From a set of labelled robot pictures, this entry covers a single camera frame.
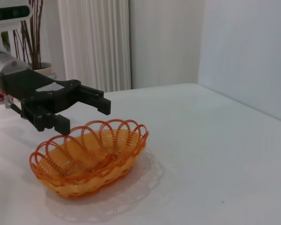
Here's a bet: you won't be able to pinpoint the cream round plant pot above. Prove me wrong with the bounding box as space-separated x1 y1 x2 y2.
32 61 53 77

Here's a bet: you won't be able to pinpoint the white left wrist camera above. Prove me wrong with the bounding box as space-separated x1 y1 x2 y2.
0 0 34 31

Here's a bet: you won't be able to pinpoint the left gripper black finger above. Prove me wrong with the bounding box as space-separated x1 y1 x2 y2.
76 84 112 116

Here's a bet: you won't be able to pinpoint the orange wire basket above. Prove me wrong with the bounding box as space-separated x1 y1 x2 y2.
29 119 149 200

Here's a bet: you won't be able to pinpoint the white pleated curtain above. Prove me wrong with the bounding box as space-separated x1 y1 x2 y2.
57 0 132 93

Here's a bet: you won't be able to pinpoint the metal left gripper connector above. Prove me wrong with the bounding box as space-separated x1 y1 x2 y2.
3 95 16 110

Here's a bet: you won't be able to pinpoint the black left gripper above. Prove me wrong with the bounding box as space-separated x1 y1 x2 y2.
0 69 82 136

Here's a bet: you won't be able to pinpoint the brown dried branches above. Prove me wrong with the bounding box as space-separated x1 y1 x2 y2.
12 0 45 70

